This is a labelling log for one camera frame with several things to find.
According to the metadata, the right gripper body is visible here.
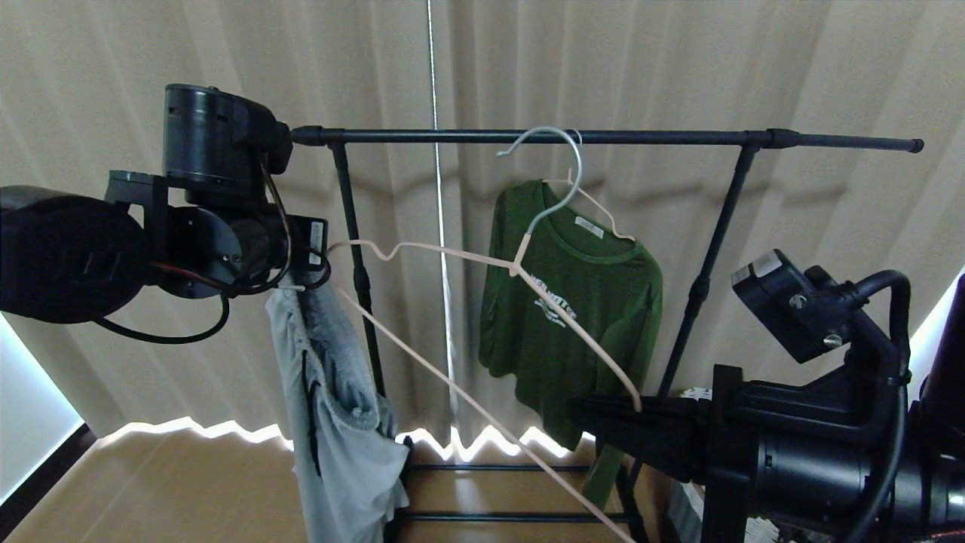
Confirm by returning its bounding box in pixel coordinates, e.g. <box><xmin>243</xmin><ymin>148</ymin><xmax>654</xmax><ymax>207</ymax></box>
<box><xmin>697</xmin><ymin>364</ymin><xmax>921</xmax><ymax>543</ymax></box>

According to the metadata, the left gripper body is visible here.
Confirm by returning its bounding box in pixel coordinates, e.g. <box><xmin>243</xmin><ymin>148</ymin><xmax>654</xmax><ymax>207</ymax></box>
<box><xmin>162</xmin><ymin>205</ymin><xmax>330</xmax><ymax>300</ymax></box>

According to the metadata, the pale grey printed garment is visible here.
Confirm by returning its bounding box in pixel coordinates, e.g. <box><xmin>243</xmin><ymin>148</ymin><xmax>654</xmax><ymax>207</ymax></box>
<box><xmin>265</xmin><ymin>281</ymin><xmax>412</xmax><ymax>543</ymax></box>

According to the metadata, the pink clothes hanger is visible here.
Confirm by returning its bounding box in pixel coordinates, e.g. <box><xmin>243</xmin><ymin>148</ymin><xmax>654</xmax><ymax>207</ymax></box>
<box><xmin>544</xmin><ymin>130</ymin><xmax>636</xmax><ymax>244</ymax></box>
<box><xmin>326</xmin><ymin>126</ymin><xmax>643</xmax><ymax>543</ymax></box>

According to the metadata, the green long-sleeved shirt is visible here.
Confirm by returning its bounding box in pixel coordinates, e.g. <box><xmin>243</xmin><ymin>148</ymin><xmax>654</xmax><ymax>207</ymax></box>
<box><xmin>478</xmin><ymin>179</ymin><xmax>664</xmax><ymax>510</ymax></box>

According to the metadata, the white laundry basket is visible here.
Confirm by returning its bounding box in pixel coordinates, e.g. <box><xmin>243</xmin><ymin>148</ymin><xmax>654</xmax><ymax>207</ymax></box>
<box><xmin>665</xmin><ymin>387</ymin><xmax>830</xmax><ymax>543</ymax></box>

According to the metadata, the black clothes rack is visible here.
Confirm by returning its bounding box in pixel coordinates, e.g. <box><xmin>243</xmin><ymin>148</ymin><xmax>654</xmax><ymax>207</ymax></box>
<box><xmin>289</xmin><ymin>126</ymin><xmax>925</xmax><ymax>543</ymax></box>

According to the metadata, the beige curtain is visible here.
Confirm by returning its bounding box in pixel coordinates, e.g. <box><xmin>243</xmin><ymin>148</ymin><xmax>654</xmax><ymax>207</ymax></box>
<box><xmin>0</xmin><ymin>0</ymin><xmax>965</xmax><ymax>461</ymax></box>

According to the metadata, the black cable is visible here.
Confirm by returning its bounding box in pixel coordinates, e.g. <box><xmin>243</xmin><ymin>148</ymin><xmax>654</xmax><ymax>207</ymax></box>
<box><xmin>837</xmin><ymin>270</ymin><xmax>914</xmax><ymax>543</ymax></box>
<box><xmin>94</xmin><ymin>293</ymin><xmax>231</xmax><ymax>346</ymax></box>

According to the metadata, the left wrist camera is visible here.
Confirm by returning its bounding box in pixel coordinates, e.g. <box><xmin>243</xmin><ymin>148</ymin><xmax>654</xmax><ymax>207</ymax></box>
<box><xmin>253</xmin><ymin>121</ymin><xmax>294</xmax><ymax>176</ymax></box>

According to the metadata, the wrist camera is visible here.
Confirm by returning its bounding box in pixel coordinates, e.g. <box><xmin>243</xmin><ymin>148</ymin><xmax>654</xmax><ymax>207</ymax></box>
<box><xmin>730</xmin><ymin>249</ymin><xmax>914</xmax><ymax>393</ymax></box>
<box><xmin>253</xmin><ymin>121</ymin><xmax>294</xmax><ymax>176</ymax></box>

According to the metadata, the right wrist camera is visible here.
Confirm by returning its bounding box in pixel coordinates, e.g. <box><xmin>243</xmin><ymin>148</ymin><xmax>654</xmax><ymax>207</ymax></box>
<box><xmin>730</xmin><ymin>249</ymin><xmax>914</xmax><ymax>393</ymax></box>

